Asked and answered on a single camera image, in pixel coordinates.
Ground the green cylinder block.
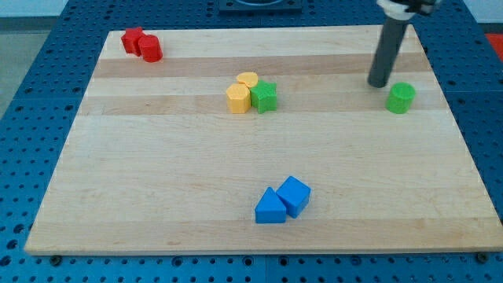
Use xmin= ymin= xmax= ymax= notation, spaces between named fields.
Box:
xmin=385 ymin=82 xmax=416 ymax=114

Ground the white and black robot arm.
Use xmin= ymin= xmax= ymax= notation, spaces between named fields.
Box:
xmin=376 ymin=0 xmax=442 ymax=20

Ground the wooden board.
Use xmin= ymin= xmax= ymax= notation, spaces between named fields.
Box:
xmin=24 ymin=25 xmax=502 ymax=255

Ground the yellow hexagon block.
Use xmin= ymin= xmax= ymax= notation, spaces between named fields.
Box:
xmin=226 ymin=83 xmax=251 ymax=114

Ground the green star block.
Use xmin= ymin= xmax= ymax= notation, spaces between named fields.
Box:
xmin=250 ymin=80 xmax=277 ymax=114

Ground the yellow heart block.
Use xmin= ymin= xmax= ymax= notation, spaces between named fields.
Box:
xmin=236 ymin=72 xmax=259 ymax=88

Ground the blue cube block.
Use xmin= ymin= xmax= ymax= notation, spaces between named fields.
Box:
xmin=276 ymin=176 xmax=311 ymax=219

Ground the blue triangle block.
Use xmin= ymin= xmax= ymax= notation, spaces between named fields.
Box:
xmin=255 ymin=187 xmax=286 ymax=224

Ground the red cylinder block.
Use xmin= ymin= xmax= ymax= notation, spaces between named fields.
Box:
xmin=138 ymin=35 xmax=163 ymax=63

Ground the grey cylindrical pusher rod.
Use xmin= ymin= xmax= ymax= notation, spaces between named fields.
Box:
xmin=367 ymin=17 xmax=409 ymax=88

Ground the red star block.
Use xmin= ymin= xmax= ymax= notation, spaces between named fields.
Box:
xmin=121 ymin=27 xmax=145 ymax=57

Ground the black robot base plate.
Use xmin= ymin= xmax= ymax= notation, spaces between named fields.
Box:
xmin=217 ymin=0 xmax=303 ymax=13

